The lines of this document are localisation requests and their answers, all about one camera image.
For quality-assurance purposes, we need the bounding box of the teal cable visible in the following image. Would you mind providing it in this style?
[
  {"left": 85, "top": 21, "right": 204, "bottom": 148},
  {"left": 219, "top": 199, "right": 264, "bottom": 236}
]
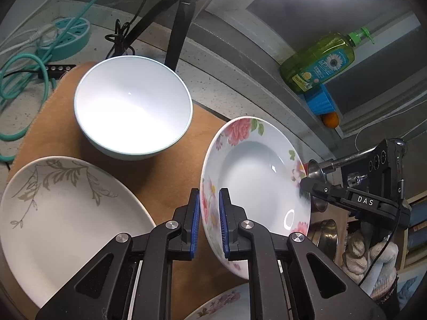
[{"left": 0, "top": 0, "right": 119, "bottom": 162}]

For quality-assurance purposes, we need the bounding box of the white bowl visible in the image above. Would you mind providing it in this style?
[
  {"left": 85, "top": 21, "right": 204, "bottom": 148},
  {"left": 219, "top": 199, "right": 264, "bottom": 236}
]
[{"left": 73, "top": 57, "right": 193, "bottom": 161}]

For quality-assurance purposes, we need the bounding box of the orange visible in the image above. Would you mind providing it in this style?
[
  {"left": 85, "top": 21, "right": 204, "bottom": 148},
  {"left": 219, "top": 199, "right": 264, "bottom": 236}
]
[{"left": 322, "top": 111, "right": 340, "bottom": 129}]

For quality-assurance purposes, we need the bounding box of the black strip with holes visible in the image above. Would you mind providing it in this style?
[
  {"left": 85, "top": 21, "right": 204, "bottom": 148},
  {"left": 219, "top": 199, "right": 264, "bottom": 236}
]
[{"left": 40, "top": 63, "right": 77, "bottom": 81}]

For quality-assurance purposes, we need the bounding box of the white leaf-pattern plate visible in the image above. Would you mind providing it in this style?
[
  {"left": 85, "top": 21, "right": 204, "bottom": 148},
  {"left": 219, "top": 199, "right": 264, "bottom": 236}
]
[{"left": 0, "top": 156, "right": 157, "bottom": 309}]

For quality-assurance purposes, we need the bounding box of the brown cloth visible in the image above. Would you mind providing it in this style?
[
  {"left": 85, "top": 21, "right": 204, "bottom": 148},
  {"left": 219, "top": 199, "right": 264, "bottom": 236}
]
[{"left": 7, "top": 62, "right": 254, "bottom": 320}]

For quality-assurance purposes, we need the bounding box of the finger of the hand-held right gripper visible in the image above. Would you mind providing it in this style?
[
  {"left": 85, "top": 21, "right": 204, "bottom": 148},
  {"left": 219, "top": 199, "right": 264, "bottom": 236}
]
[{"left": 298, "top": 177, "right": 354, "bottom": 207}]

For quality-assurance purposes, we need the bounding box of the steel faucet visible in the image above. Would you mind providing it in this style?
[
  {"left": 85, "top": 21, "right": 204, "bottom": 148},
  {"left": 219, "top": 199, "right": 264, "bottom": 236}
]
[{"left": 307, "top": 147, "right": 379, "bottom": 212}]

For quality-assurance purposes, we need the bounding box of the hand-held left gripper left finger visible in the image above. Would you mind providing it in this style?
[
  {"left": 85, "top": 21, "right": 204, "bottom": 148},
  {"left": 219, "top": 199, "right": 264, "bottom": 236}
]
[{"left": 35, "top": 188, "right": 201, "bottom": 320}]

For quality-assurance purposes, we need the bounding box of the blue ribbed cup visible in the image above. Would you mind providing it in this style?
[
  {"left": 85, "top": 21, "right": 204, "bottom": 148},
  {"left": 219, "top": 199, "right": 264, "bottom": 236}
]
[{"left": 304, "top": 83, "right": 337, "bottom": 115}]

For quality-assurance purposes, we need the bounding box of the person's right hand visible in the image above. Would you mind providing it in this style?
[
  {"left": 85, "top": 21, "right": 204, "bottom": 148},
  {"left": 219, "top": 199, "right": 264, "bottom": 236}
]
[{"left": 342, "top": 230, "right": 399, "bottom": 304}]

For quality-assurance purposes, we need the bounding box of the teal round power strip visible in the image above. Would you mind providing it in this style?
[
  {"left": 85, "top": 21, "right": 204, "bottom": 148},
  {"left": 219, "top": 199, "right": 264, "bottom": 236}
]
[{"left": 37, "top": 17, "right": 91, "bottom": 62}]

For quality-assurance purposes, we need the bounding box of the large steel bowl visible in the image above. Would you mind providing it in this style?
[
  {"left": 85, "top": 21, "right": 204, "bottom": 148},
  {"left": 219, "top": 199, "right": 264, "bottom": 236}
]
[{"left": 309, "top": 218, "right": 339, "bottom": 267}]

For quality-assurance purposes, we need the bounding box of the white cable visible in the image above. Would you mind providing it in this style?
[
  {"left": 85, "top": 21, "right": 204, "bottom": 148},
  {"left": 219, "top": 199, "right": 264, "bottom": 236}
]
[{"left": 0, "top": 0, "right": 64, "bottom": 57}]

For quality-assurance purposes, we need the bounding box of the black coiled cable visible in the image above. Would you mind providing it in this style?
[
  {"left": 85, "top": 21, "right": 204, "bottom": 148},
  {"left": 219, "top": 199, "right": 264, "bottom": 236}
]
[{"left": 106, "top": 19, "right": 134, "bottom": 57}]

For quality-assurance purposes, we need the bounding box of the wooden shelf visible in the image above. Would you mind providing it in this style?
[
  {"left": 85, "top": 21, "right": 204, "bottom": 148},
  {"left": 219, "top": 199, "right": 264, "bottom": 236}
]
[{"left": 398, "top": 193, "right": 427, "bottom": 270}]

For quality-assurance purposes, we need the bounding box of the green dish soap bottle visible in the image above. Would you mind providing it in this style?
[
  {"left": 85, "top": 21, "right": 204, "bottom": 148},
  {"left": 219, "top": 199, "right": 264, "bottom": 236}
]
[{"left": 279, "top": 27, "right": 376, "bottom": 94}]

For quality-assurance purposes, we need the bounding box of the floral deep plate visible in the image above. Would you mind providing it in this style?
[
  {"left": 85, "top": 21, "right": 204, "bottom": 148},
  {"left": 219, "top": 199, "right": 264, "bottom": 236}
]
[
  {"left": 199, "top": 117, "right": 312, "bottom": 280},
  {"left": 185, "top": 282, "right": 252, "bottom": 320}
]

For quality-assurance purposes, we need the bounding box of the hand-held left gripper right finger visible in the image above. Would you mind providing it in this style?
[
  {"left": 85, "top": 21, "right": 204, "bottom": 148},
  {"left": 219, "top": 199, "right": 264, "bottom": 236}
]
[{"left": 218, "top": 188, "right": 388, "bottom": 320}]

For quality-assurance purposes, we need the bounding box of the black tripod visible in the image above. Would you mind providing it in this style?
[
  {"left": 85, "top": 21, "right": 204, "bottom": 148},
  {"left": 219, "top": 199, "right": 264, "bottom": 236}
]
[{"left": 107, "top": 0, "right": 214, "bottom": 70}]

